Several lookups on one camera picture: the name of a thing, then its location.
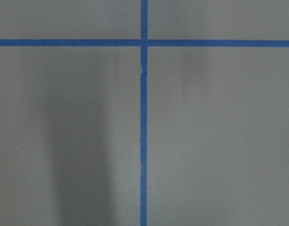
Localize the right tape line lengthwise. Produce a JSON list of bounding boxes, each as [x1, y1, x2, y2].
[[140, 0, 148, 226]]

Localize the right tape line crosswise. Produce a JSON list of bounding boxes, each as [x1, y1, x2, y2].
[[0, 39, 289, 48]]

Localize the brown paper table cover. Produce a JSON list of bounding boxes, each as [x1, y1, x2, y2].
[[0, 0, 289, 226]]

